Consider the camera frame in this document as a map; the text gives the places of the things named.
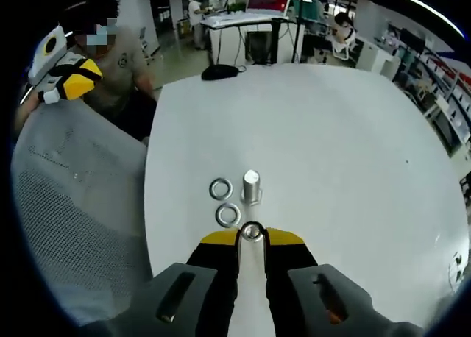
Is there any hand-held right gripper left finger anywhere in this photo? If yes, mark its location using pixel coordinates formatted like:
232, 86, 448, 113
106, 228, 244, 337

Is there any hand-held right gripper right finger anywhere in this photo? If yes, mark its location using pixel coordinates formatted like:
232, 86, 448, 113
263, 226, 424, 337

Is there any small steel bolt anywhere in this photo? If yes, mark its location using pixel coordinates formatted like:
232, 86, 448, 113
240, 221, 265, 244

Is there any large steel washer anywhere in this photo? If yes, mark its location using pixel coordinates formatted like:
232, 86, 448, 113
216, 202, 242, 227
208, 177, 234, 201

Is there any large threaded steel stud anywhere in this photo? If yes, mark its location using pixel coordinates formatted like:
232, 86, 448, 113
239, 168, 264, 207

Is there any grey mesh office chair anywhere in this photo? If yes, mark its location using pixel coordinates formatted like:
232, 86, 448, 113
10, 99, 154, 327

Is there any black cloth item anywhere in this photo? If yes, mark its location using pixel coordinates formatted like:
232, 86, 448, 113
201, 64, 247, 82

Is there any white standing desk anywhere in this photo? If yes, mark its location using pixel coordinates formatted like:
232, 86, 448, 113
200, 13, 291, 65

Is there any computer tower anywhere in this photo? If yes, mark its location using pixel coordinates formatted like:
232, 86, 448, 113
247, 30, 275, 64

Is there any white office chair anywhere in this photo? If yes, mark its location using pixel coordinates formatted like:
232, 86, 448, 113
330, 38, 360, 62

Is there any white low cabinet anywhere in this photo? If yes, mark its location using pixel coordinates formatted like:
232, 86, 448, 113
355, 42, 393, 75

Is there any shelving unit with white bins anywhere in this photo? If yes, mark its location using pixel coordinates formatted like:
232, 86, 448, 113
395, 38, 471, 154

